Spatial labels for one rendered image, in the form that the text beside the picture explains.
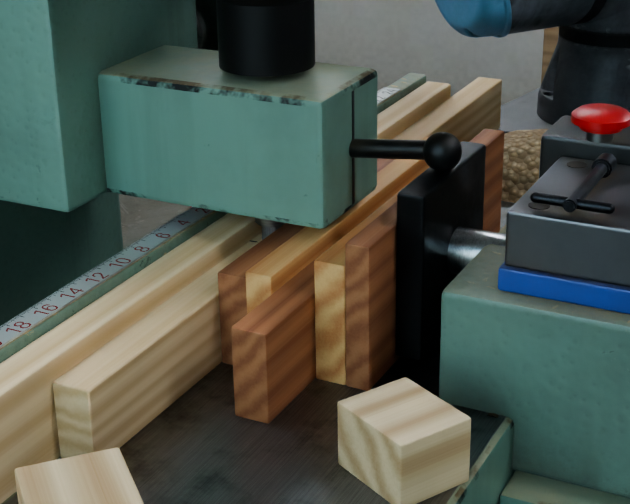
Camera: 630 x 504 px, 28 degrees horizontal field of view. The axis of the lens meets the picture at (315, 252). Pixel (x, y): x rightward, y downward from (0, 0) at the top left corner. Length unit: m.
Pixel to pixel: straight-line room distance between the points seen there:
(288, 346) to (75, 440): 0.11
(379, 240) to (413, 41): 3.58
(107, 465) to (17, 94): 0.25
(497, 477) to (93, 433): 0.19
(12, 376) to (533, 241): 0.24
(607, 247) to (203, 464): 0.20
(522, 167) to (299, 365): 0.31
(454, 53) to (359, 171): 3.47
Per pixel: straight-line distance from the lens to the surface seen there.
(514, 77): 4.10
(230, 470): 0.57
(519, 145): 0.88
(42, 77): 0.67
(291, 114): 0.63
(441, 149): 0.63
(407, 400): 0.55
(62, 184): 0.68
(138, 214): 3.35
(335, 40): 4.27
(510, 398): 0.60
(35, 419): 0.57
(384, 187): 0.73
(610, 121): 0.64
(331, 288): 0.61
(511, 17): 1.18
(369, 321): 0.61
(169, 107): 0.67
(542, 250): 0.58
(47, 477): 0.50
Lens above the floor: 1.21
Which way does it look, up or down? 23 degrees down
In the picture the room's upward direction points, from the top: 1 degrees counter-clockwise
